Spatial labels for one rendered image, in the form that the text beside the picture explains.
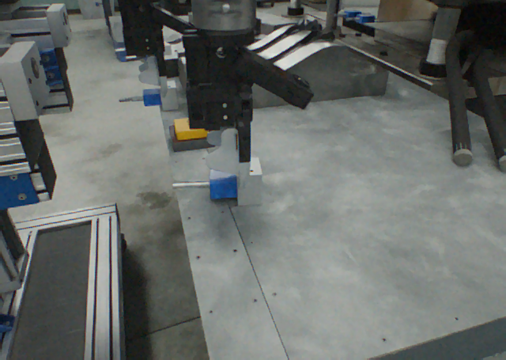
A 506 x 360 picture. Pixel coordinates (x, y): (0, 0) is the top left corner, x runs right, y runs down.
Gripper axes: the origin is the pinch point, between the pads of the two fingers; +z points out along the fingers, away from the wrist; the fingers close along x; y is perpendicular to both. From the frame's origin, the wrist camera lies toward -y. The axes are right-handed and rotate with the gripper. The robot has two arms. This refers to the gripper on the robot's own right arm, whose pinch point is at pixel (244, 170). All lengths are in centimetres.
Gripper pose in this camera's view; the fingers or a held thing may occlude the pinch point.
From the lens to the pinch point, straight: 55.1
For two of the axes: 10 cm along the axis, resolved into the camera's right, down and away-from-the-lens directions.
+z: 0.0, 8.5, 5.2
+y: -10.0, 0.5, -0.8
